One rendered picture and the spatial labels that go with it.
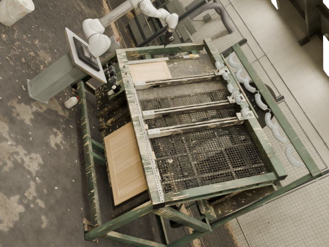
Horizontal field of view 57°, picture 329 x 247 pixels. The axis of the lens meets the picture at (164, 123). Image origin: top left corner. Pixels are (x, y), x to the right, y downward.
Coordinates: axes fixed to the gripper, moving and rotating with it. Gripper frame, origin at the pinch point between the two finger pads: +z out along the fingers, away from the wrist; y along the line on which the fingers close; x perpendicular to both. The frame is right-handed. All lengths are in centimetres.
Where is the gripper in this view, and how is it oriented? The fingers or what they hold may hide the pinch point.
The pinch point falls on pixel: (165, 44)
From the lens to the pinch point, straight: 392.8
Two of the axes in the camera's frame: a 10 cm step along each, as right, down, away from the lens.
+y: -9.0, -4.2, 0.4
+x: -3.3, 6.3, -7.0
